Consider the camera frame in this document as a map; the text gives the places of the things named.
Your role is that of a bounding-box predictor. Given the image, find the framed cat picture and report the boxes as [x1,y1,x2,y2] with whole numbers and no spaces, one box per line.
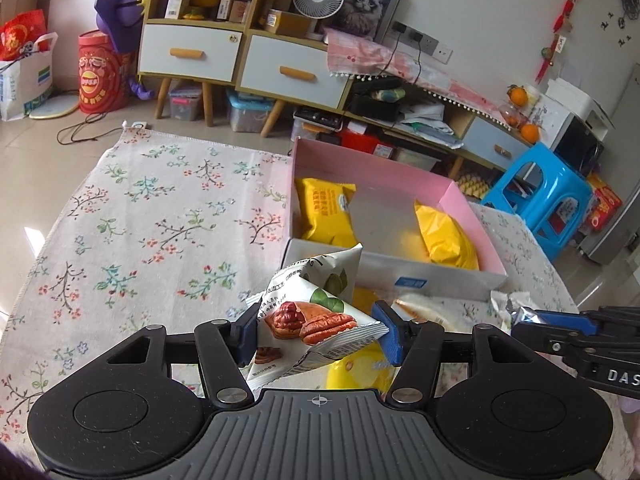
[325,0,408,43]

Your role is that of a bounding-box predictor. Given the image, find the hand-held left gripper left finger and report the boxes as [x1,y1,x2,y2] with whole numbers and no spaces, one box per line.
[102,305,261,408]

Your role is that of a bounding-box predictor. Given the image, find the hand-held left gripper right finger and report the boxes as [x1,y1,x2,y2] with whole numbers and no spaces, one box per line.
[371,300,543,407]

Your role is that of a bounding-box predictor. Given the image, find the small clear storage box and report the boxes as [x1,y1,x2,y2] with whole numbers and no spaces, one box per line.
[167,85,204,122]

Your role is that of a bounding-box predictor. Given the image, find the large clear storage box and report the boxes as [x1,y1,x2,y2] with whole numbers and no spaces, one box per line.
[226,89,277,134]

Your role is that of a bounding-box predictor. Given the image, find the orange yellow shelf ornament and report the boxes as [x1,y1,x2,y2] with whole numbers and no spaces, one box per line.
[182,0,221,22]

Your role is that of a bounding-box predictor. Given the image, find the low wooden drawer cabinet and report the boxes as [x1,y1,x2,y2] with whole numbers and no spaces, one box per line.
[234,27,353,138]

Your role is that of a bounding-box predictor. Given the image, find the tall wooden shelf cabinet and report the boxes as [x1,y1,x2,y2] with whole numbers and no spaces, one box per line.
[136,0,266,126]

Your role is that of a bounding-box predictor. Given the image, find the purple plush toy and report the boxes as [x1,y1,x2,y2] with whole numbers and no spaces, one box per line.
[94,0,157,104]

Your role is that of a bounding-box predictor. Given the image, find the white appliance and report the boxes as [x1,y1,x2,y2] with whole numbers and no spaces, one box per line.
[542,77,616,176]

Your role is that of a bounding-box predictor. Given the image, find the small printed cartons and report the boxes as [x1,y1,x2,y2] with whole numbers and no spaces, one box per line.
[217,0,251,23]

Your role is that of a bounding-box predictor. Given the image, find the glass jar of oranges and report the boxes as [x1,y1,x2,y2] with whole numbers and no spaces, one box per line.
[500,104,527,127]

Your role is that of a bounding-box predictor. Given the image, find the stack of papers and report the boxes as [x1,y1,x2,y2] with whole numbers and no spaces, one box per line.
[400,100,466,148]

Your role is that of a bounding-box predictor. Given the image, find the blue plastic stool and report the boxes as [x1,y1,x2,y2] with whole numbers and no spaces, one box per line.
[480,142,623,262]

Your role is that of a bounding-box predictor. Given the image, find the red round tin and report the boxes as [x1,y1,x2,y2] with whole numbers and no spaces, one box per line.
[77,30,135,114]

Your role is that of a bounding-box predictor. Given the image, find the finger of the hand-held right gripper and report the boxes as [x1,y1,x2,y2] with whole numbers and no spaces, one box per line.
[535,311,599,336]
[510,324,592,362]

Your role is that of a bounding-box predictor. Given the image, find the orange snack packet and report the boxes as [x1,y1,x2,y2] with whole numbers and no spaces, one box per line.
[351,286,396,318]

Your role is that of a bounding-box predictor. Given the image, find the pink fringed cloth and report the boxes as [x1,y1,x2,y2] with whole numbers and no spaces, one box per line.
[325,29,506,117]

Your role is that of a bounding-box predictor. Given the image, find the egg carton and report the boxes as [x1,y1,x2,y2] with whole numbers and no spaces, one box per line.
[457,172,493,197]

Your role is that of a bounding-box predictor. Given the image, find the white paper bag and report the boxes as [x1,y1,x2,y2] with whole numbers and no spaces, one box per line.
[0,32,59,122]

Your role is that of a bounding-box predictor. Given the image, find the silver blue snack packet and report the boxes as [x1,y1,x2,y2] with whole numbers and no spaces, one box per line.
[489,290,542,335]

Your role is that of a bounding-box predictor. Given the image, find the red gift bag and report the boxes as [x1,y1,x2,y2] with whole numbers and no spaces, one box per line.
[0,10,51,61]

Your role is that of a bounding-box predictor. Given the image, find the red flat box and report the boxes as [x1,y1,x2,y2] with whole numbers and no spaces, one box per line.
[340,127,396,158]

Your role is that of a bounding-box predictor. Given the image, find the red yellow carton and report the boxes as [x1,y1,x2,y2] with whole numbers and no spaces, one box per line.
[585,175,623,231]

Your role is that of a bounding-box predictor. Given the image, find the pink cardboard box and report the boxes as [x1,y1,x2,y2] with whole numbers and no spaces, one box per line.
[280,136,508,303]

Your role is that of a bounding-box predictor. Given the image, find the black bag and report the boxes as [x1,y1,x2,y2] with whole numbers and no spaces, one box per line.
[347,77,406,116]

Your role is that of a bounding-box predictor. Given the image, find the clear round cake packet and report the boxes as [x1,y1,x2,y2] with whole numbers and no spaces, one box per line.
[392,291,483,335]

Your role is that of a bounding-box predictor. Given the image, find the grey wall sockets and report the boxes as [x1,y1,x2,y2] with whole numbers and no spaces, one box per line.
[391,21,426,44]

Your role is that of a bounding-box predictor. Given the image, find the white pecan print snack packet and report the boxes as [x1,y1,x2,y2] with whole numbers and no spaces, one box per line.
[244,242,390,394]

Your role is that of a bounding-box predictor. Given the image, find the brown cardboard box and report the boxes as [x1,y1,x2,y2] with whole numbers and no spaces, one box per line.
[265,9,312,38]

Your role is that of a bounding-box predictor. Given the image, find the lemon yellow snack packet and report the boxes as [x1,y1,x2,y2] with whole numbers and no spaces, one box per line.
[325,342,398,392]

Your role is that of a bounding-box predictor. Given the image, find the white flat box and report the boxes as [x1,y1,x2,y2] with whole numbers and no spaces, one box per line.
[395,147,441,171]

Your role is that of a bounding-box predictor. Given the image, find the grey metal appliance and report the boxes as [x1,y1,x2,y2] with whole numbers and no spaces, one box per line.
[580,195,640,266]

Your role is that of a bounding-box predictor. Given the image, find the white round disc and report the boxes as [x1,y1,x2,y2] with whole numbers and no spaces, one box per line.
[29,96,79,120]

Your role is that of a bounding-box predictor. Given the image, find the floral tablecloth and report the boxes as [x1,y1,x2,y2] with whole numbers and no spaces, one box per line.
[0,127,583,463]

